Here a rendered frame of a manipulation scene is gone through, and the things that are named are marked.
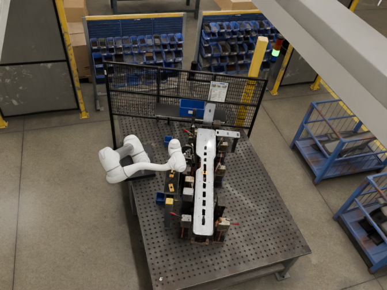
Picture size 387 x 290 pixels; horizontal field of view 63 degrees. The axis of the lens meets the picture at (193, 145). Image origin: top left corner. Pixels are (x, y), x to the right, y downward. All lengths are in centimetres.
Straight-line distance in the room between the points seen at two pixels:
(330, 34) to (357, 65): 11
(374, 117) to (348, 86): 9
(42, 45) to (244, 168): 303
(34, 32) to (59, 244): 262
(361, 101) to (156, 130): 355
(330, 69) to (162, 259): 264
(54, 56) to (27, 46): 34
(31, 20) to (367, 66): 419
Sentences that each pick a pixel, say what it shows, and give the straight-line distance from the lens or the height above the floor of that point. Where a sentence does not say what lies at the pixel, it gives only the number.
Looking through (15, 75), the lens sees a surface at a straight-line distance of 503.
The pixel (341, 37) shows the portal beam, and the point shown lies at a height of 333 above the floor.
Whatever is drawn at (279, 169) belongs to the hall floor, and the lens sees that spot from 498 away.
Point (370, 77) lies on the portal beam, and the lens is 72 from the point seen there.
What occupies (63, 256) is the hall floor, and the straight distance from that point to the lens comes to 409.
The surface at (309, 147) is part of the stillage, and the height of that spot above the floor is 16.
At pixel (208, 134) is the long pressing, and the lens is 374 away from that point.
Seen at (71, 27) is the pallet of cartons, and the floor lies 74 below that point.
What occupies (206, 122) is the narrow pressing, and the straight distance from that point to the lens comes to 382.
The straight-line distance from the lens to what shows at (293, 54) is 600.
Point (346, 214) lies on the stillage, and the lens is 472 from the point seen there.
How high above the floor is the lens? 364
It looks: 47 degrees down
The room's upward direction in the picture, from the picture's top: 8 degrees clockwise
